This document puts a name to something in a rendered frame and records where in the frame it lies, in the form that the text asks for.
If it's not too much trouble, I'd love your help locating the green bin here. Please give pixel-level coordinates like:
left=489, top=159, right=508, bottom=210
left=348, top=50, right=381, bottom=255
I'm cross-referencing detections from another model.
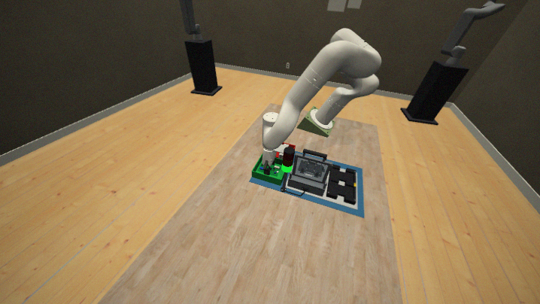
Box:
left=252, top=155, right=284, bottom=186

